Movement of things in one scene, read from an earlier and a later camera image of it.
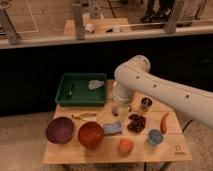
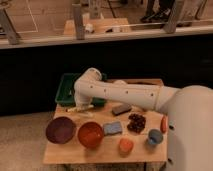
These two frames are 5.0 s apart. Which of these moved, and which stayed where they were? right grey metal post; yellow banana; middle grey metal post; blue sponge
Moved: yellow banana
Stayed: middle grey metal post; right grey metal post; blue sponge
